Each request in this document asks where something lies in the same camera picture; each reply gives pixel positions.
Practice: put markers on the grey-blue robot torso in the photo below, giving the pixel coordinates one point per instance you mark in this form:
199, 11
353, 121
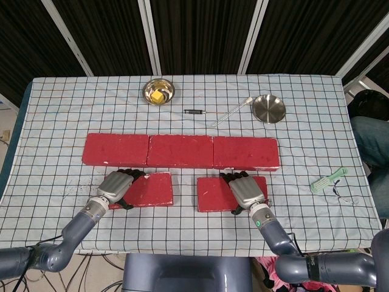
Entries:
185, 273

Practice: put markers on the steel plate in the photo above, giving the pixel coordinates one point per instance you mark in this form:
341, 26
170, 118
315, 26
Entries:
269, 109

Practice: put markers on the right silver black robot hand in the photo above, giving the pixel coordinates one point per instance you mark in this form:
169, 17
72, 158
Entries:
246, 191

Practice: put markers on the checkered tablecloth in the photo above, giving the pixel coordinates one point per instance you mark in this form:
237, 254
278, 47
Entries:
182, 228

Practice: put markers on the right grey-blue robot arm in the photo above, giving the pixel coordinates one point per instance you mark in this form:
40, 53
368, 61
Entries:
270, 231

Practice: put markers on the pink cloth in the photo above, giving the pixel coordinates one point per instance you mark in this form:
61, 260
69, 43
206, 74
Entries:
267, 273

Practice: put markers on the clear glass dropper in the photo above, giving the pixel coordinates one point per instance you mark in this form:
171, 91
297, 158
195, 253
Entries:
232, 111

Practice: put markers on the white partition post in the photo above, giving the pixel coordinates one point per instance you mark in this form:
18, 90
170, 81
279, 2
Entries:
70, 39
150, 39
342, 71
253, 36

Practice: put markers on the green plastic brush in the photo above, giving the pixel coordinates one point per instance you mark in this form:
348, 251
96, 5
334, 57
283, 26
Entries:
322, 184

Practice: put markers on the grey metal frame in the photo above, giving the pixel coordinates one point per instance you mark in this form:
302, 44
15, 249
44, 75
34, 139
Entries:
363, 83

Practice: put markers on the person's leg in jeans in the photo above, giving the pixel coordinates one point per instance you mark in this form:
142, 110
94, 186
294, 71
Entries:
370, 140

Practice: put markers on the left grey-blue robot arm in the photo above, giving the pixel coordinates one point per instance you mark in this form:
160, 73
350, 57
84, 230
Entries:
79, 222

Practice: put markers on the yellow cube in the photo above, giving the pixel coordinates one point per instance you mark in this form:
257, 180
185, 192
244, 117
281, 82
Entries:
157, 96

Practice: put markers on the steel bowl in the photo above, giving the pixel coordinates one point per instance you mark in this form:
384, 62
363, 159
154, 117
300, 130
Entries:
165, 88

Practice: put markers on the red brick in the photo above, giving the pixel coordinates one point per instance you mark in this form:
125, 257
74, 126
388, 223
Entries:
115, 149
212, 194
155, 190
246, 152
179, 150

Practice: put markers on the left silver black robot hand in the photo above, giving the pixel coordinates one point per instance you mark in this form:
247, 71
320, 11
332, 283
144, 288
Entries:
117, 185

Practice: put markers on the small black cylinder tool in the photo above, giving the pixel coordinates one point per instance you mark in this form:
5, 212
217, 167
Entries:
194, 112

